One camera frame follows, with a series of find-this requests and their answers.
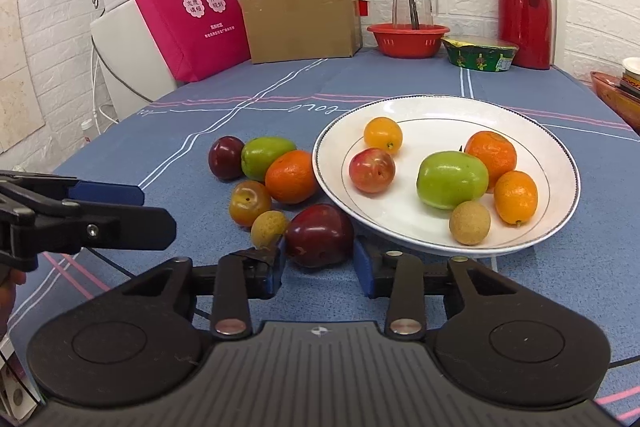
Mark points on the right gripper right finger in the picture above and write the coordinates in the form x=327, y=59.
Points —
x=492, y=337

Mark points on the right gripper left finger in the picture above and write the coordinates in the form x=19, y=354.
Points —
x=145, y=337

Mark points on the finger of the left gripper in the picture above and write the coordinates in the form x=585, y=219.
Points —
x=106, y=193
x=67, y=227

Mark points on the dark red plum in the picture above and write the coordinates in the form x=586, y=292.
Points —
x=224, y=158

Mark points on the tan longan fruit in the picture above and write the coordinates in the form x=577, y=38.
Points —
x=268, y=227

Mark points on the large green apple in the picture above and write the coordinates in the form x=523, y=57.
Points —
x=448, y=178

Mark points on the dark red apple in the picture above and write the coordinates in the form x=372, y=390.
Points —
x=319, y=236

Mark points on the blue striped tablecloth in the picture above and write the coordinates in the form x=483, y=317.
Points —
x=591, y=266

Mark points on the white appliance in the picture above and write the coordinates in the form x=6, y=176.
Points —
x=132, y=67

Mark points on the small orange kumquat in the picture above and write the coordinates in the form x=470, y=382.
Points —
x=515, y=197

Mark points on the small green apple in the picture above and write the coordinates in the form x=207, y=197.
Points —
x=258, y=155

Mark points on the orange tangerine with stem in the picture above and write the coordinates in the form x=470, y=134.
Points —
x=495, y=152

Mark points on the large orange tangerine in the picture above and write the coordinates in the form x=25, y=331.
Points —
x=290, y=179

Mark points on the red pink small apple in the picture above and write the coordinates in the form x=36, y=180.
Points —
x=372, y=170

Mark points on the yellow orange kumquat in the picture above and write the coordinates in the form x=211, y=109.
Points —
x=383, y=133

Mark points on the wooden brown tray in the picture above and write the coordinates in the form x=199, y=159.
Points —
x=624, y=104

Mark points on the brown cardboard box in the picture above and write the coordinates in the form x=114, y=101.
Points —
x=290, y=30

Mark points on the white bowl on dishes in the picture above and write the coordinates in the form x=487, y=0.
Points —
x=631, y=75

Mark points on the green patterned foil bowl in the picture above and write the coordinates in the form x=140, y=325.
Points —
x=479, y=53

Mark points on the red plastic basket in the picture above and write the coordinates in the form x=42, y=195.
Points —
x=405, y=42

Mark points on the red thermos jug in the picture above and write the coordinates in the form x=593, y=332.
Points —
x=528, y=25

